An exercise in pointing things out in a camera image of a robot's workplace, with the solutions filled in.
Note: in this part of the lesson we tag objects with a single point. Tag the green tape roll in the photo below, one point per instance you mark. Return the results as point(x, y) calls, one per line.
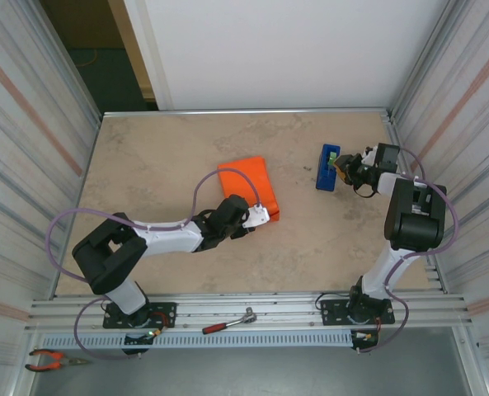
point(332, 159)

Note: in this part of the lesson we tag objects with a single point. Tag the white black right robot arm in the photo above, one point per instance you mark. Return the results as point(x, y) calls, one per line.
point(417, 218)

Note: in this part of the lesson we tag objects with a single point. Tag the blue tape dispenser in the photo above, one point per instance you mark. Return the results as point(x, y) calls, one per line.
point(324, 177)

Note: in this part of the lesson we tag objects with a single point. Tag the yellow power connector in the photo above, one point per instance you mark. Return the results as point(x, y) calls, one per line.
point(368, 336)
point(156, 332)

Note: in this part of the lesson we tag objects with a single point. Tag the grey metal shelf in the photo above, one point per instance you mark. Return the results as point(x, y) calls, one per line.
point(248, 371)

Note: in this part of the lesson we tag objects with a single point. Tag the aluminium front rail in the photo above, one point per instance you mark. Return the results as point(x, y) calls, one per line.
point(269, 301)

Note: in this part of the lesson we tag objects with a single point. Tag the aluminium back rail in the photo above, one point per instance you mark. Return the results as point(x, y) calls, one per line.
point(248, 112)

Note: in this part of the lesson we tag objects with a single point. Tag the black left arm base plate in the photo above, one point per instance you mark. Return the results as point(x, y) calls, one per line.
point(163, 309)

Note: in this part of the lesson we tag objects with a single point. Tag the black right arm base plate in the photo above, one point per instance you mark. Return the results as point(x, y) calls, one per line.
point(330, 309)

